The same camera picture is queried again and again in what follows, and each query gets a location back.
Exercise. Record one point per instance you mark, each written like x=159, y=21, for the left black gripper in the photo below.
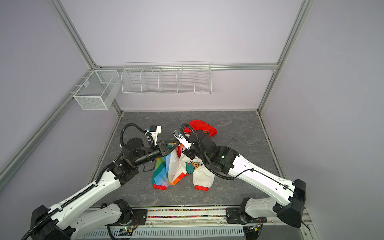
x=163, y=147

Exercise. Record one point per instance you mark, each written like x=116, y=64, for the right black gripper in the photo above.
x=189, y=152

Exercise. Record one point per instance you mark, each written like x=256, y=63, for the colourful rainbow kids jacket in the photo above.
x=171, y=169

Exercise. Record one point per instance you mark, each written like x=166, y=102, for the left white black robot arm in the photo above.
x=67, y=220

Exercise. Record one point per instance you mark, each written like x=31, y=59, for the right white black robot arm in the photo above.
x=286, y=198

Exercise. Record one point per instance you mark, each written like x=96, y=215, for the white mesh box basket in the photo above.
x=99, y=90

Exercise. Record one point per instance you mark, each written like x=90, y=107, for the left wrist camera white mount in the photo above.
x=152, y=134

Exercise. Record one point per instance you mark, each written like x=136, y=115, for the white wire shelf basket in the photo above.
x=167, y=78

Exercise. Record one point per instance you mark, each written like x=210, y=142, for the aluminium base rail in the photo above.
x=174, y=223

